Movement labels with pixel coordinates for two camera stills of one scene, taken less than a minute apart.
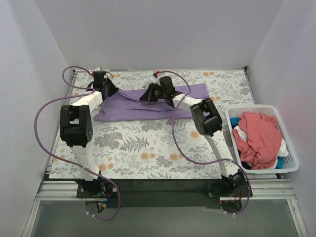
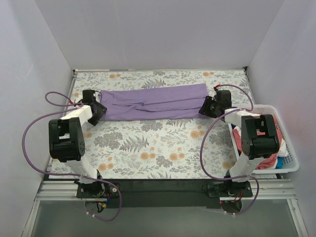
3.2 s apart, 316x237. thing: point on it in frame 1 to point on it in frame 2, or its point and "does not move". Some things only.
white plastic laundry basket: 291,163 does not move
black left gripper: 108,87 to 97,111
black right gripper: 152,91 to 208,107
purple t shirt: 122,104 does not move
